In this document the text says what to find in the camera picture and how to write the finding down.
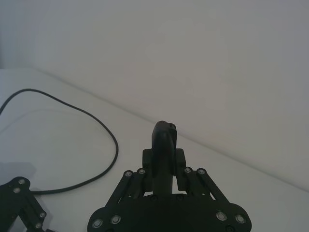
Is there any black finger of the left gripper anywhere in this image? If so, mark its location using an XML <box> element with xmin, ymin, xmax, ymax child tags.
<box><xmin>0</xmin><ymin>176</ymin><xmax>48</xmax><ymax>232</ymax></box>

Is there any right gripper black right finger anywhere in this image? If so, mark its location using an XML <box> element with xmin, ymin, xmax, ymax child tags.
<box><xmin>168</xmin><ymin>122</ymin><xmax>253</xmax><ymax>232</ymax></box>

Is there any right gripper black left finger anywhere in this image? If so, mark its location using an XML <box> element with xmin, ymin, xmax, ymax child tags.
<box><xmin>88</xmin><ymin>121</ymin><xmax>175</xmax><ymax>231</ymax></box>

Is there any white tablecloth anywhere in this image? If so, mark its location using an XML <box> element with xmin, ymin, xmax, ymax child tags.
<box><xmin>0</xmin><ymin>68</ymin><xmax>309</xmax><ymax>232</ymax></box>

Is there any black cable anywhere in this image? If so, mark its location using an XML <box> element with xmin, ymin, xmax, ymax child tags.
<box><xmin>0</xmin><ymin>88</ymin><xmax>119</xmax><ymax>195</ymax></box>

